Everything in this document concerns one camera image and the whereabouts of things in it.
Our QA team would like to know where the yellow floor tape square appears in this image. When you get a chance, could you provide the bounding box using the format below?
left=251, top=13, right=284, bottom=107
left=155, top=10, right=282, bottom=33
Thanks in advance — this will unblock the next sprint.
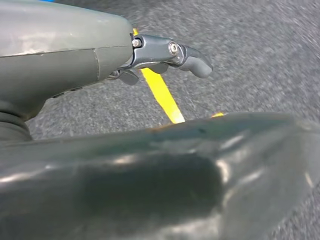
left=132, top=28, right=225, bottom=124

